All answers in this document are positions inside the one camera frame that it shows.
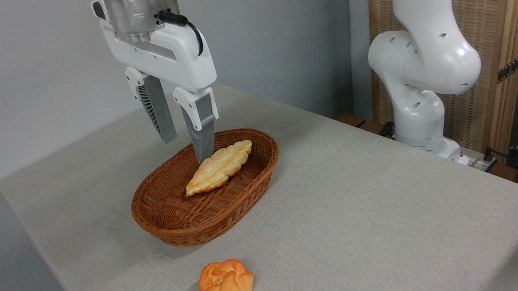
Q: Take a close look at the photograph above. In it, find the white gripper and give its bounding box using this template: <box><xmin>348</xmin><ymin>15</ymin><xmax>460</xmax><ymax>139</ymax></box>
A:
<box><xmin>90</xmin><ymin>0</ymin><xmax>225</xmax><ymax>172</ymax></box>

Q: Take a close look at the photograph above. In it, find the round orange bread bun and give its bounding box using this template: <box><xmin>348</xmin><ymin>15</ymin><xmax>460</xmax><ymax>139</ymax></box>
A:
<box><xmin>193</xmin><ymin>257</ymin><xmax>256</xmax><ymax>291</ymax></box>

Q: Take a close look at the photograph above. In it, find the long braided bread loaf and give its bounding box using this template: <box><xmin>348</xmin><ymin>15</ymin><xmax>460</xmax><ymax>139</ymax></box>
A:
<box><xmin>181</xmin><ymin>139</ymin><xmax>257</xmax><ymax>198</ymax></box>

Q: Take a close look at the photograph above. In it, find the brown wicker oval basket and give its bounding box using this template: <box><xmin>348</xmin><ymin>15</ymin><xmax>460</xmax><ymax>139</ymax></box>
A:
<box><xmin>124</xmin><ymin>125</ymin><xmax>288</xmax><ymax>251</ymax></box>

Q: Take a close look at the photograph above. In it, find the grey tablecloth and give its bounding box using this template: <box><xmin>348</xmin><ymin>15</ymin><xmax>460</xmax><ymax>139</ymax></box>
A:
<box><xmin>0</xmin><ymin>53</ymin><xmax>518</xmax><ymax>291</ymax></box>

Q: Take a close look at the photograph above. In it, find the white power strip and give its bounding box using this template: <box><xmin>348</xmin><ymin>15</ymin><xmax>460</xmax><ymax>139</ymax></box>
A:
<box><xmin>462</xmin><ymin>152</ymin><xmax>497</xmax><ymax>175</ymax></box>

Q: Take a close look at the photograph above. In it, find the wooden rattan folding screen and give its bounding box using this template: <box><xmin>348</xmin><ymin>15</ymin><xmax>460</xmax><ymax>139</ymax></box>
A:
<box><xmin>363</xmin><ymin>0</ymin><xmax>518</xmax><ymax>164</ymax></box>

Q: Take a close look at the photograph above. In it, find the metal screen hinge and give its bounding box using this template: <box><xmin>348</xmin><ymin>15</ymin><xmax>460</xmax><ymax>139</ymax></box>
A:
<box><xmin>495</xmin><ymin>54</ymin><xmax>518</xmax><ymax>84</ymax></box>

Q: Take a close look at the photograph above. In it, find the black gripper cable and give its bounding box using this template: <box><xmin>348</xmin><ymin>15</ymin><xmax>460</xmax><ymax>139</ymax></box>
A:
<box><xmin>156</xmin><ymin>6</ymin><xmax>205</xmax><ymax>60</ymax></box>

